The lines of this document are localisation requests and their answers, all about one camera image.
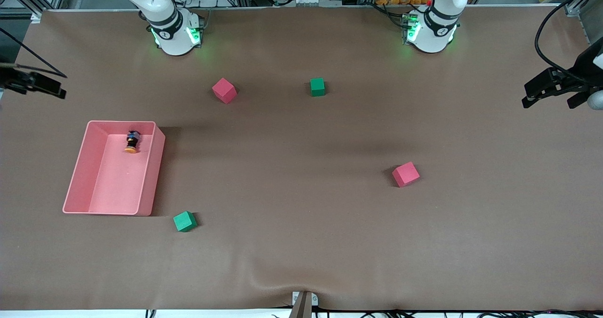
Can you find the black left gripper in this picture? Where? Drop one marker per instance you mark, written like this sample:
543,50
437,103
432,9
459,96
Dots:
585,71

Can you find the orange mushroom push button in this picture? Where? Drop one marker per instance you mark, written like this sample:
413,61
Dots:
132,141

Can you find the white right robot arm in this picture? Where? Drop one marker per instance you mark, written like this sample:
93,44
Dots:
174,40

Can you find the pink plastic bin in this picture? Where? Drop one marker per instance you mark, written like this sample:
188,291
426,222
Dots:
118,181

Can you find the pink foam cube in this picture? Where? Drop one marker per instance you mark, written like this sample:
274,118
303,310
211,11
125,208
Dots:
224,91
405,175

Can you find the green foam cube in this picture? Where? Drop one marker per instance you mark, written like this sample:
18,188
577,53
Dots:
317,87
184,222

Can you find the white terminal strip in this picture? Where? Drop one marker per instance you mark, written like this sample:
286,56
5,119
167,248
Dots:
306,0

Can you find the brown table mat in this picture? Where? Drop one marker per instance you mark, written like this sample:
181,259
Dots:
301,214

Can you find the aluminium frame rail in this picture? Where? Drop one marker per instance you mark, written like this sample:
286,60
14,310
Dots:
577,9

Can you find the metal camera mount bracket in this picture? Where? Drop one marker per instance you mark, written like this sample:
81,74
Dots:
304,301

